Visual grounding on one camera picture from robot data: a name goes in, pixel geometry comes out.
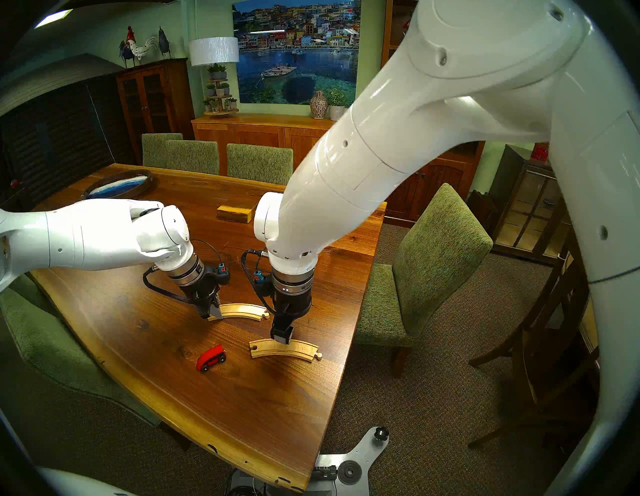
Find glass door wooden cabinet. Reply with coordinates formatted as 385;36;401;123
489;145;571;266

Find harbour town painting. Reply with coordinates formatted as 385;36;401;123
232;0;362;109

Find thin cable with blue plug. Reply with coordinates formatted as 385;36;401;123
192;239;232;287

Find white drum lamp shade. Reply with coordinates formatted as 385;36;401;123
188;36;240;67

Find dark wooden slatted chair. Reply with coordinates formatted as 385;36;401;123
467;227;601;448

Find green upholstered dining chair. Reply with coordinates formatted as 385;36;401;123
354;183;494;378
141;132;184;168
226;143;295;187
166;139;221;176
0;287;162;427

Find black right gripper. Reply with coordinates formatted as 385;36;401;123
266;281;314;346

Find plant in white pot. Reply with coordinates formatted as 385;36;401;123
326;87;347;122

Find round tray with blue inlay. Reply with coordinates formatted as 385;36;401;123
81;169;154;202

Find tall dark wooden cabinet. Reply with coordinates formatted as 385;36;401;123
115;58;196;166

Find flat wooden box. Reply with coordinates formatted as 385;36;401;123
216;200;257;224

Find thick braided black cable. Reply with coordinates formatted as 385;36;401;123
142;265;196;305

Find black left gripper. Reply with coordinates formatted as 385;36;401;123
188;269;224;321

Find curved wooden train track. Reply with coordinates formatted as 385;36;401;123
207;302;271;322
249;338;323;363

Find black cable with blue plug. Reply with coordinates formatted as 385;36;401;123
241;249;277;315

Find red toy train car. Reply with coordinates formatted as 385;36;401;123
195;344;227;373

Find white rooster figurine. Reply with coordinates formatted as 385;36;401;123
127;36;160;65

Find tiered stand with small plants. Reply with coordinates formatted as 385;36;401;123
202;63;240;118

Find blue and red rooster figurine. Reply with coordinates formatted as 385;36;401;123
118;26;137;68

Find light wooden sideboard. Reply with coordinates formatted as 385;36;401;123
191;113;341;177

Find ceiling light panel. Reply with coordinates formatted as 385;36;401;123
34;9;74;29

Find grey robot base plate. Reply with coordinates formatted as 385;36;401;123
312;426;391;496

